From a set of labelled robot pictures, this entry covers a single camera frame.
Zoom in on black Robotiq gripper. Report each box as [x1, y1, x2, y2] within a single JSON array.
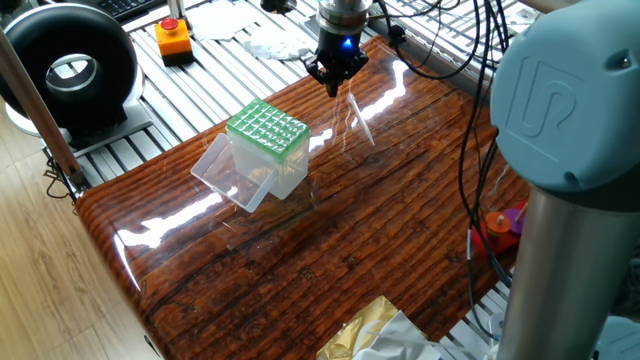
[[301, 28, 370, 99]]

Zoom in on clear large pipette tip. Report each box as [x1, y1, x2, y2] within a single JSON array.
[[347, 92, 376, 148]]

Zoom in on clear tip box green rack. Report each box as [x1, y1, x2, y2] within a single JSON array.
[[190, 97, 312, 214]]

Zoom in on dark grey metal plate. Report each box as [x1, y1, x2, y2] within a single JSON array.
[[303, 13, 322, 39]]

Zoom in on white crumpled cloth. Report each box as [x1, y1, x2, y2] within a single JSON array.
[[243, 27, 312, 62]]

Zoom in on black knob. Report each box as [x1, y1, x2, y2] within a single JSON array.
[[259, 0, 299, 15]]

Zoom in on white paper sheet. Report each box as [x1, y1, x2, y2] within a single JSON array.
[[187, 0, 266, 42]]

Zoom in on orange emergency stop button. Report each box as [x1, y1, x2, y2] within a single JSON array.
[[153, 17, 195, 68]]

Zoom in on black keyboard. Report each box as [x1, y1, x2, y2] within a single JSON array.
[[102, 0, 169, 21]]

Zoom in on orange green stacked rings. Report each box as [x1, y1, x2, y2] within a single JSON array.
[[484, 211, 512, 237]]

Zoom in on purple toy disc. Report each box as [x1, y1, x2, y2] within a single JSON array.
[[502, 205, 526, 237]]

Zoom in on gold foil bag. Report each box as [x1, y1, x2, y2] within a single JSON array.
[[315, 294, 444, 360]]

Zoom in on black round blower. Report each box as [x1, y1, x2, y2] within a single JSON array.
[[0, 2, 154, 151]]

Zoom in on black cable bundle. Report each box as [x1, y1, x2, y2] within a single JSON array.
[[374, 0, 521, 341]]

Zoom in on black cord loop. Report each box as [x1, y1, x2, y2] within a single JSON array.
[[43, 157, 76, 202]]

